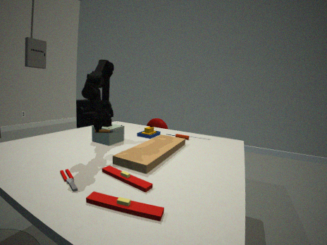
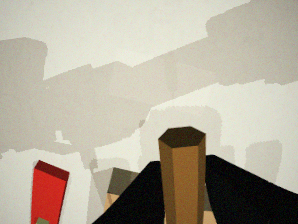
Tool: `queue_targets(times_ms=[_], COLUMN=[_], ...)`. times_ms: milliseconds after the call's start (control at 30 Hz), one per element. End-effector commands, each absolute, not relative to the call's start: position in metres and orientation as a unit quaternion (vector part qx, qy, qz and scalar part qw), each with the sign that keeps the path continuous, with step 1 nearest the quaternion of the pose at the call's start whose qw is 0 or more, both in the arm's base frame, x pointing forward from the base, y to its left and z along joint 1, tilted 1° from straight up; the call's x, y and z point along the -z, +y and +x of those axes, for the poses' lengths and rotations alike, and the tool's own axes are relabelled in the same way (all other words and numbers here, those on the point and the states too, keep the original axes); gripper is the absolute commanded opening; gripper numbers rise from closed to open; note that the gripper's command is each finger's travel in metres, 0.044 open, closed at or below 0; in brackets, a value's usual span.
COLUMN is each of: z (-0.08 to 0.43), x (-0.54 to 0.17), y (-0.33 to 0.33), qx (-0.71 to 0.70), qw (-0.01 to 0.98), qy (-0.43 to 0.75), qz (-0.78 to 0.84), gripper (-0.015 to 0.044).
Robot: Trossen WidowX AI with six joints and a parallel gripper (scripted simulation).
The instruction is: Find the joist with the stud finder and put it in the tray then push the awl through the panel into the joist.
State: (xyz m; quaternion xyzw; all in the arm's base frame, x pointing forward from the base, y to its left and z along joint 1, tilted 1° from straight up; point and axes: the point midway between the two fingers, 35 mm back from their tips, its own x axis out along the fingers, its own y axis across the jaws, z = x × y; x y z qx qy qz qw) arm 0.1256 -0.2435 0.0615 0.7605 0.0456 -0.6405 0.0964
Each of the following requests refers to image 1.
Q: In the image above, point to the blue shallow tray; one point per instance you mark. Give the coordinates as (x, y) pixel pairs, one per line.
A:
(148, 136)

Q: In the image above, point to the red spirit level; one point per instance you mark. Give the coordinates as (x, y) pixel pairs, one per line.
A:
(126, 206)
(127, 178)

